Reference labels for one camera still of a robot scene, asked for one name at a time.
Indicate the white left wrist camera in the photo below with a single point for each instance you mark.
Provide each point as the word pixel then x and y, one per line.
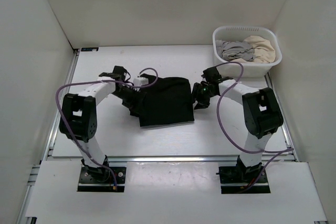
pixel 140 81

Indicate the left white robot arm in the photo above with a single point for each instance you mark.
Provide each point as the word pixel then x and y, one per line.
pixel 80 111

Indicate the white front cover board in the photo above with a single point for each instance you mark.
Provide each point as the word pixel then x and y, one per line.
pixel 174 193

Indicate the white plastic laundry basket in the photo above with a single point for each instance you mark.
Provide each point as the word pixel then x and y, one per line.
pixel 239 33

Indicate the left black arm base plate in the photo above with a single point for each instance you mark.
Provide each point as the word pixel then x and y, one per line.
pixel 88 183

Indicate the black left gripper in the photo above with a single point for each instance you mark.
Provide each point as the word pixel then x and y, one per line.
pixel 133 104

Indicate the beige garment in basket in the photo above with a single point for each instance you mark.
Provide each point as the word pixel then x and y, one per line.
pixel 263 50

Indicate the grey garment in basket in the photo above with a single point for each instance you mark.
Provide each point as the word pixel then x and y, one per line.
pixel 231 50

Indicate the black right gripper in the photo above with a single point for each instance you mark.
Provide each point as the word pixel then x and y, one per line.
pixel 196 96

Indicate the small dark label sticker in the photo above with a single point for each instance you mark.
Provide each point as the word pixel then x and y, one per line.
pixel 89 49

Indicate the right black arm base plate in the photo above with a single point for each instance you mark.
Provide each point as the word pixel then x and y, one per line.
pixel 232 183

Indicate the black trousers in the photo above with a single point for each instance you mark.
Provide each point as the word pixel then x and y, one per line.
pixel 168 101

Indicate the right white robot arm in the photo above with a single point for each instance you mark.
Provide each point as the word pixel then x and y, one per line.
pixel 262 117

